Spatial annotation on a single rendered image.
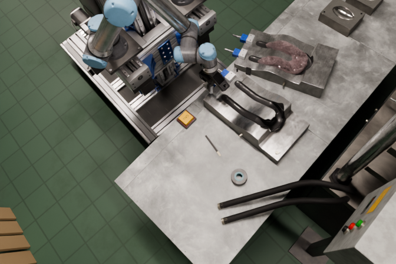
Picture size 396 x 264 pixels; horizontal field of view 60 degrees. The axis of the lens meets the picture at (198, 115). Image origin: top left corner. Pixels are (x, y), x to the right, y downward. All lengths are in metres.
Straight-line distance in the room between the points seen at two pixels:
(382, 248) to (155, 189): 1.09
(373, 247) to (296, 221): 1.49
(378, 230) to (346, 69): 1.16
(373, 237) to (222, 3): 2.67
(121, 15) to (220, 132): 0.84
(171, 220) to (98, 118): 1.47
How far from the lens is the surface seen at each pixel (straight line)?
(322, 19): 2.21
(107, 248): 2.69
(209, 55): 1.52
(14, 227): 2.97
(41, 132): 3.17
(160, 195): 1.79
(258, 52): 2.00
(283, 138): 1.77
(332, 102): 1.96
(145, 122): 2.58
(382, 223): 1.12
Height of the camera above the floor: 2.51
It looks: 65 degrees down
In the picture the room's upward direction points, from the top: 16 degrees counter-clockwise
